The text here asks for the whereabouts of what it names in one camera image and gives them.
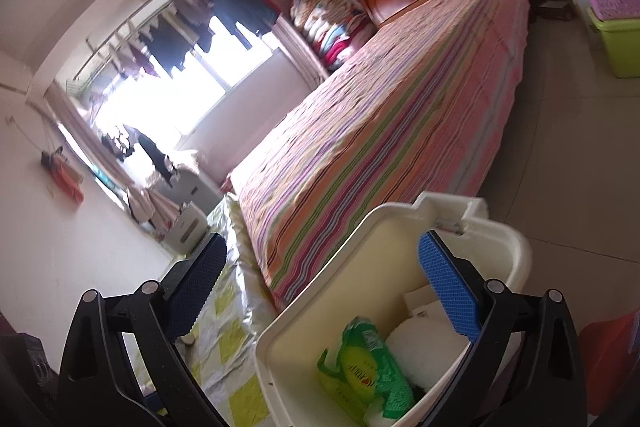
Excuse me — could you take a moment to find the red hanging bag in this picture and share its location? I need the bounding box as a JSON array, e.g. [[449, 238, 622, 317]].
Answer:
[[40, 147, 86, 204]]

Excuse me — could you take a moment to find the yellow checkered tablecloth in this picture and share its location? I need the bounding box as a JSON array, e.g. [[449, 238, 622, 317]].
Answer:
[[127, 194, 281, 427]]

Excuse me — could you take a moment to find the small dark stool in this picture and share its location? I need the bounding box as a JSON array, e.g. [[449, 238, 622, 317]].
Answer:
[[537, 0, 573, 22]]

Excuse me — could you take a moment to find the bed with striped cover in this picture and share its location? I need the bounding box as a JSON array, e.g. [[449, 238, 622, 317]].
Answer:
[[230, 0, 531, 310]]

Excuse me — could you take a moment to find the red plastic object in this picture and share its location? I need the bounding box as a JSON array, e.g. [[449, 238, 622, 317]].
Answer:
[[580, 312, 640, 415]]

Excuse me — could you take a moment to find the dark hanging garment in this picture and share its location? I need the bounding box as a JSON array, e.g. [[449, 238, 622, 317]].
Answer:
[[125, 124, 177, 188]]

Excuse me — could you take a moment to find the pink curtain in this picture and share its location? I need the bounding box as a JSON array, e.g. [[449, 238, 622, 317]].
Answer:
[[272, 14, 331, 82]]

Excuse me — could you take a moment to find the cream plastic bin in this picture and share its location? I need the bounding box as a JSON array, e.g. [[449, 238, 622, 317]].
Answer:
[[254, 192, 533, 427]]

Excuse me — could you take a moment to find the green storage box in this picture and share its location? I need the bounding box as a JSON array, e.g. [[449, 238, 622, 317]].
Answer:
[[587, 7, 640, 80]]

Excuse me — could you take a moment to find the stack of folded quilts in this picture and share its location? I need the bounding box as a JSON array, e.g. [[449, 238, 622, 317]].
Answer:
[[290, 0, 376, 70]]

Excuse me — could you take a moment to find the green and white wrapper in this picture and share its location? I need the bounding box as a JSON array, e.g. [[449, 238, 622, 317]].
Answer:
[[317, 316, 416, 425]]

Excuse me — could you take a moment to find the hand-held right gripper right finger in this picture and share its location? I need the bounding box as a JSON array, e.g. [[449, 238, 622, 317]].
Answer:
[[417, 231, 588, 427]]

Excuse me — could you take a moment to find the grey cabinet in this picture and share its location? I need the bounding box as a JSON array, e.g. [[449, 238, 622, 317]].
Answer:
[[170, 171, 222, 208]]

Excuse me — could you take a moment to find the row of hanging clothes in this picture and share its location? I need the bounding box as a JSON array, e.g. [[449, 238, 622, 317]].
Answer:
[[115, 0, 281, 78]]

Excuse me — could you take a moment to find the white electric cooker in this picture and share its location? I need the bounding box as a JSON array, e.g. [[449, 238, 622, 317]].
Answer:
[[167, 202, 208, 253]]

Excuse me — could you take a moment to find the window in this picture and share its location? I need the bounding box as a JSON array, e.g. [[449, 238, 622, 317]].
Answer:
[[95, 17, 281, 138]]

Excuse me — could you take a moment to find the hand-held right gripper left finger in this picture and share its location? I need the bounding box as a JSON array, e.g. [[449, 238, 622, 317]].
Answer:
[[57, 232, 228, 427]]

